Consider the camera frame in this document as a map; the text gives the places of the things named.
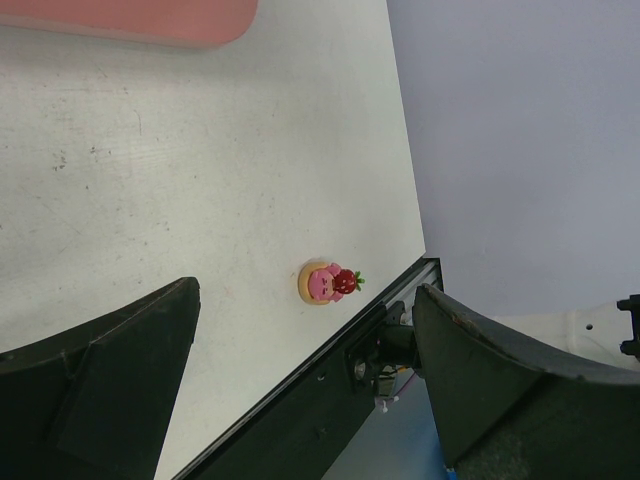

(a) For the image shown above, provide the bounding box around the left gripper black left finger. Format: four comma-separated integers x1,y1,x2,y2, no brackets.
1,277,201,479

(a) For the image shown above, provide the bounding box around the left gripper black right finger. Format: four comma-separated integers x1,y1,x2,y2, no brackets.
413,285,639,479

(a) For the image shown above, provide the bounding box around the pink bear strawberry donut toy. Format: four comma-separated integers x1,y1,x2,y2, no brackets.
297,262,366,306

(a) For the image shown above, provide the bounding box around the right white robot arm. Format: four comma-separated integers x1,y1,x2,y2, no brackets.
493,301,639,371

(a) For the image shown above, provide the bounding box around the pink three-tier shelf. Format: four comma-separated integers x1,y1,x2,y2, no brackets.
1,0,258,48

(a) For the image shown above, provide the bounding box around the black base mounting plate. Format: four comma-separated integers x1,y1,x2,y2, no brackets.
177,258,443,479

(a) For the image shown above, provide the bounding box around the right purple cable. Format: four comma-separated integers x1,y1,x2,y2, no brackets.
375,374,419,414

